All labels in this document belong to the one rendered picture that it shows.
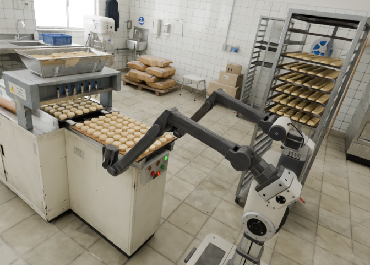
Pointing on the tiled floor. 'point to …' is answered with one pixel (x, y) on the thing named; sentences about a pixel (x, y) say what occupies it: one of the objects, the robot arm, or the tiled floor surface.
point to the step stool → (195, 84)
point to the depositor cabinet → (36, 163)
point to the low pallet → (150, 87)
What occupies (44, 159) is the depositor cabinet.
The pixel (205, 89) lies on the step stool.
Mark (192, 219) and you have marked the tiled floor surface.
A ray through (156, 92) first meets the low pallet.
